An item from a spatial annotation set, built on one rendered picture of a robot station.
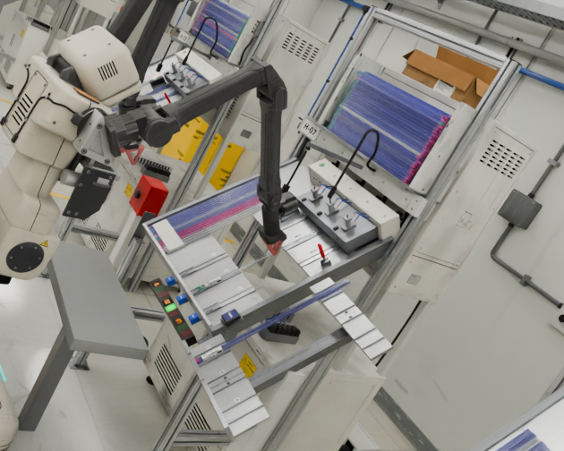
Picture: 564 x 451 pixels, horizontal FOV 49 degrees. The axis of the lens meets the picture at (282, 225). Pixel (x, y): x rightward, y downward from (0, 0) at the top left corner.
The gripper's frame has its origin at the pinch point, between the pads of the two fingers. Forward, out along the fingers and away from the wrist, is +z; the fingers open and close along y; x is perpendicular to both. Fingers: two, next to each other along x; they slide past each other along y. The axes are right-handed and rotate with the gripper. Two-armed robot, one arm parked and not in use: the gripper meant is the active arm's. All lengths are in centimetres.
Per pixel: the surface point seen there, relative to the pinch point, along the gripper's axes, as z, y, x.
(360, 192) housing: -10.7, 0.5, -37.5
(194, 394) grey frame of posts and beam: 22, -25, 45
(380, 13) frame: -57, 46, -79
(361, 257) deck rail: -1.5, -21.3, -22.7
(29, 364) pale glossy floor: 49, 48, 92
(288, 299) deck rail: 3.3, -21.1, 6.3
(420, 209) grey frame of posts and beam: -15, -25, -44
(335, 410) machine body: 74, -21, -10
